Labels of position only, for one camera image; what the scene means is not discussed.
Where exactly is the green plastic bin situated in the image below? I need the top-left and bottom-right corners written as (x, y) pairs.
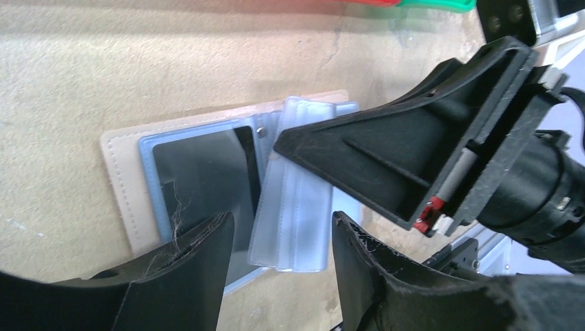
top-left (397, 0), bottom-right (477, 13)

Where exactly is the red plastic bin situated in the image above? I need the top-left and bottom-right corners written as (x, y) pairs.
top-left (340, 0), bottom-right (401, 8)

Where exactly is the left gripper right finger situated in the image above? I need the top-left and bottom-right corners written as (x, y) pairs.
top-left (332, 212), bottom-right (584, 330)

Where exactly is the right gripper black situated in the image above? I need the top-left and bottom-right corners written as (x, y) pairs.
top-left (275, 1), bottom-right (584, 274)

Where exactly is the aluminium table frame rail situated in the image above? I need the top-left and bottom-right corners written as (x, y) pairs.
top-left (424, 225), bottom-right (570, 277)

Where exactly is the beige card holder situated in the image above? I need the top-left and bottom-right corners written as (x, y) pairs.
top-left (101, 90), bottom-right (361, 292)

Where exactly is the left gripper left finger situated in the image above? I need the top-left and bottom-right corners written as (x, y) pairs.
top-left (1, 212), bottom-right (235, 330)

